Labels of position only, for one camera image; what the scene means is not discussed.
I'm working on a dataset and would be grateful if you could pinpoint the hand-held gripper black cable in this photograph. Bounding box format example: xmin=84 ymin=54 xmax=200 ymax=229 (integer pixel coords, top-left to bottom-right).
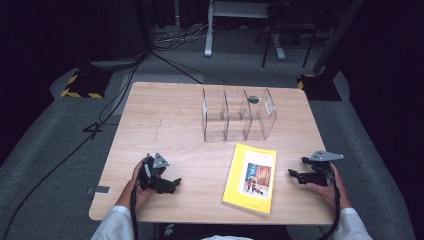
xmin=129 ymin=179 xmax=140 ymax=240
xmin=318 ymin=182 xmax=342 ymax=240

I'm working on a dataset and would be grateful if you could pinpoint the grey tape strip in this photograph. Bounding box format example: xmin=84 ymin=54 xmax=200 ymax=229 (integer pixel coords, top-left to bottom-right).
xmin=86 ymin=185 xmax=111 ymax=196

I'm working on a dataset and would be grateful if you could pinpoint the clear acrylic book rack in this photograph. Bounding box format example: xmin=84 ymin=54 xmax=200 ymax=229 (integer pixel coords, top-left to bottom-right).
xmin=201 ymin=87 xmax=278 ymax=143

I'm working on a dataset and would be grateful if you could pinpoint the black metal stand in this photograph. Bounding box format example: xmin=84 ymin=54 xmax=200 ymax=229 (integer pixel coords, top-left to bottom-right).
xmin=254 ymin=3 xmax=318 ymax=69

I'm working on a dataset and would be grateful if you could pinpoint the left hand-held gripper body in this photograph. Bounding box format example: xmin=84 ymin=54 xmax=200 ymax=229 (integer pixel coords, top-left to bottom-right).
xmin=137 ymin=152 xmax=178 ymax=195

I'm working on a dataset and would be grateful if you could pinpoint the thin black floor cable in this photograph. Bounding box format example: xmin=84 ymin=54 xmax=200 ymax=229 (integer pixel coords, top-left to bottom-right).
xmin=149 ymin=50 xmax=232 ymax=86

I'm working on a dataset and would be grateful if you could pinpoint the white desk frame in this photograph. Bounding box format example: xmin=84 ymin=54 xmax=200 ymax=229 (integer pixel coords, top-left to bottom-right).
xmin=203 ymin=0 xmax=287 ymax=62

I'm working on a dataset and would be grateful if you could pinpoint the bundle of floor cables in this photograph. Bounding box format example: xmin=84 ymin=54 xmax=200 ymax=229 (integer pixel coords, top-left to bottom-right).
xmin=153 ymin=23 xmax=209 ymax=52

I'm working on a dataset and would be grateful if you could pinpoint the yellow-black striped stand base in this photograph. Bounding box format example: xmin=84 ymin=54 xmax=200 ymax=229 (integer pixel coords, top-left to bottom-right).
xmin=60 ymin=68 xmax=114 ymax=100
xmin=296 ymin=73 xmax=343 ymax=102

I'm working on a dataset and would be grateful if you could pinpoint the person's left hand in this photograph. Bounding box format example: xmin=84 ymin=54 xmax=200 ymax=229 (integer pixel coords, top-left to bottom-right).
xmin=115 ymin=159 xmax=157 ymax=212

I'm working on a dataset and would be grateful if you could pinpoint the right hand-held gripper black cable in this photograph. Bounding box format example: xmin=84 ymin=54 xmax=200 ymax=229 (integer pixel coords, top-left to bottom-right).
xmin=318 ymin=182 xmax=342 ymax=240

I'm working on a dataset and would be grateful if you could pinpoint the long black floor cable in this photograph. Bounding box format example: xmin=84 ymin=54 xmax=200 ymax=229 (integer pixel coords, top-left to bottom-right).
xmin=0 ymin=51 xmax=149 ymax=240

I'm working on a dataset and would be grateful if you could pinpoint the left hand-held gripper black cable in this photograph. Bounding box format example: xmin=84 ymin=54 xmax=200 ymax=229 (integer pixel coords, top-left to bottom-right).
xmin=129 ymin=179 xmax=140 ymax=240

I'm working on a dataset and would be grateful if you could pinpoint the person's white clothing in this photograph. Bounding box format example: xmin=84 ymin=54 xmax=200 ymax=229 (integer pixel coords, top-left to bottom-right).
xmin=201 ymin=234 xmax=255 ymax=240

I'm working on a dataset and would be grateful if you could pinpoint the person's right hand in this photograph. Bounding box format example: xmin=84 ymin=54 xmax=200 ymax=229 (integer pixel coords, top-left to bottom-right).
xmin=305 ymin=163 xmax=353 ymax=211

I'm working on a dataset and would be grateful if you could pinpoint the grey slanted pole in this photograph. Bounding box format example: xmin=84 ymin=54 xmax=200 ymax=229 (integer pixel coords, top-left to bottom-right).
xmin=311 ymin=0 xmax=368 ymax=75

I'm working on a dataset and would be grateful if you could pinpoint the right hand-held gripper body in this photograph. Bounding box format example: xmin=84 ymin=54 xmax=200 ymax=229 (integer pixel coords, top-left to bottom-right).
xmin=301 ymin=149 xmax=345 ymax=188

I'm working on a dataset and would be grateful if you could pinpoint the yellow book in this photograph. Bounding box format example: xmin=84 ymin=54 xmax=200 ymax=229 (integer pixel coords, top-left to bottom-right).
xmin=222 ymin=143 xmax=278 ymax=215

